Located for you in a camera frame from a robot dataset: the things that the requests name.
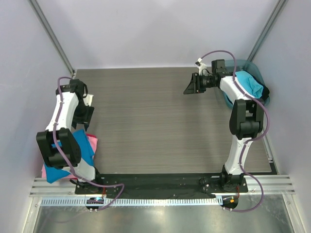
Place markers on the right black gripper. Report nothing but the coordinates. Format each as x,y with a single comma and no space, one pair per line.
197,82

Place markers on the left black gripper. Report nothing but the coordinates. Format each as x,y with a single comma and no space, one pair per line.
85,120

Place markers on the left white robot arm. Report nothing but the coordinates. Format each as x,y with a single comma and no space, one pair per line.
67,150

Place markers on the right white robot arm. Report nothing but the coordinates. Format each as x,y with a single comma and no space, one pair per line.
246,121

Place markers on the pink folded t shirt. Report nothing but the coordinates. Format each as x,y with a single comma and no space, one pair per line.
88,146

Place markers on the blue translucent plastic bin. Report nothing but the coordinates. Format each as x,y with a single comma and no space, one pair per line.
247,66

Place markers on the light blue t shirt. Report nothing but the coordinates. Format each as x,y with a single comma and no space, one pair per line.
246,82

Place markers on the black t shirt in bin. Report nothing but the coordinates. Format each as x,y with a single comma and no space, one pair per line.
265,91

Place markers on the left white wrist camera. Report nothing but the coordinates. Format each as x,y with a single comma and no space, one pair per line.
88,99

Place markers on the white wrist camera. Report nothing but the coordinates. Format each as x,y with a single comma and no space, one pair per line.
201,66
88,99

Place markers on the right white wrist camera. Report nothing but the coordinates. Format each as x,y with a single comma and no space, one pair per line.
201,66

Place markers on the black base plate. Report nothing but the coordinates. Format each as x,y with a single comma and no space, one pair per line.
154,185

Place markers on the slotted white cable duct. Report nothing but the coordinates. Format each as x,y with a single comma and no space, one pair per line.
97,201

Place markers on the right aluminium corner post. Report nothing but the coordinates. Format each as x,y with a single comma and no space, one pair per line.
276,12

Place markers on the aluminium corner post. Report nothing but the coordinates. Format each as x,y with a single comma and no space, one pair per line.
50,33
276,12

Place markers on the left aluminium corner post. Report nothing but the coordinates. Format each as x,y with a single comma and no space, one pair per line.
50,33

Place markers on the aluminium front rail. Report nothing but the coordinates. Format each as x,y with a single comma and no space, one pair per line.
272,184

